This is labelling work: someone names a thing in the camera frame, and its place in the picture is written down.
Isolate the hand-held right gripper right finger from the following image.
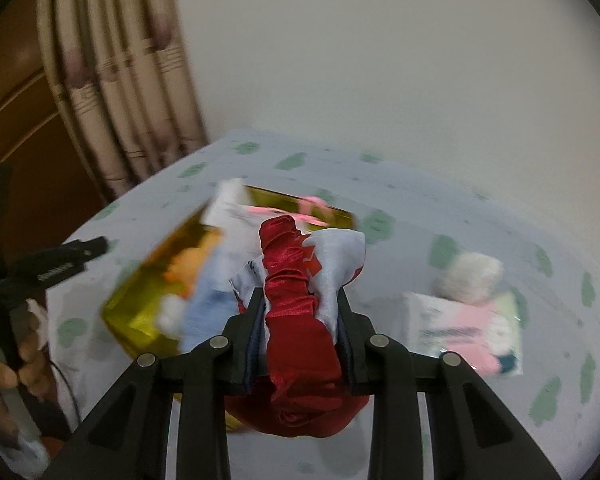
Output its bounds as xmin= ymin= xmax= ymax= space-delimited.
xmin=335 ymin=285 xmax=563 ymax=480

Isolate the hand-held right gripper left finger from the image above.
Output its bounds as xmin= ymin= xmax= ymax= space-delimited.
xmin=42 ymin=287 xmax=266 ymax=480

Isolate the blue cloth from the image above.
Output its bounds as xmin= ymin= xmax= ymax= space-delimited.
xmin=180 ymin=245 xmax=241 ymax=356

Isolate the red and white satin cloth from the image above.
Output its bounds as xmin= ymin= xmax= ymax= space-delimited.
xmin=225 ymin=214 xmax=371 ymax=438

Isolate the orange plush toy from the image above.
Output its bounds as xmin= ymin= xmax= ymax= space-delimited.
xmin=157 ymin=232 xmax=226 ymax=338

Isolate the gold metal tray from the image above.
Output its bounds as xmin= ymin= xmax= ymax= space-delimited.
xmin=102 ymin=185 xmax=357 ymax=433

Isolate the pink cloth item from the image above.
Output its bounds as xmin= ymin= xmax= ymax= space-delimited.
xmin=247 ymin=194 xmax=337 ymax=227

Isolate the person's left forearm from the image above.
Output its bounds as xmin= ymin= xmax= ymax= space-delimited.
xmin=0 ymin=390 xmax=51 ymax=478

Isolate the person's left hand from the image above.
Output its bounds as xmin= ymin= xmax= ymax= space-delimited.
xmin=0 ymin=297 xmax=56 ymax=403

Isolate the pink white plastic packet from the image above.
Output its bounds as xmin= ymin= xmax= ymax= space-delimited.
xmin=405 ymin=290 xmax=525 ymax=377

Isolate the white plush toy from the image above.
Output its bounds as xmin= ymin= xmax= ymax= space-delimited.
xmin=432 ymin=252 xmax=505 ymax=306

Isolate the green patterned tablecloth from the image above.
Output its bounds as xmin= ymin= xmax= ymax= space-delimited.
xmin=45 ymin=127 xmax=600 ymax=480

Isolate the beige striped curtain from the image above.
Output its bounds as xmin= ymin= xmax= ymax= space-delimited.
xmin=35 ymin=0 xmax=211 ymax=206

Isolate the black cable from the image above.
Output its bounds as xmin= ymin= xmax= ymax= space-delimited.
xmin=50 ymin=355 xmax=83 ymax=423

